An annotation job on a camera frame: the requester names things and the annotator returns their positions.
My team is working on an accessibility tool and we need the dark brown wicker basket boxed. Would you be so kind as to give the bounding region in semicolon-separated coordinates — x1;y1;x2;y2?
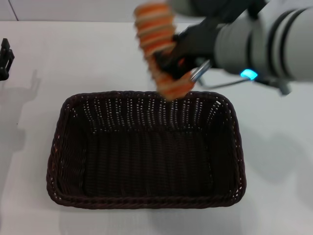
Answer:
46;90;246;210

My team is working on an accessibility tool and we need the right arm connector cable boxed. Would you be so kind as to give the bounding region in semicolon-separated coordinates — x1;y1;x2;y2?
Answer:
189;60;246;89

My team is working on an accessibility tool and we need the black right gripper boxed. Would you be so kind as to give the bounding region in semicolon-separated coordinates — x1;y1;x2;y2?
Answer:
156;17;226;80

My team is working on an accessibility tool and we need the orange striped bread loaf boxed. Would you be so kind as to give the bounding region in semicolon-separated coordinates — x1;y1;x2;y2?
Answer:
133;1;194;101

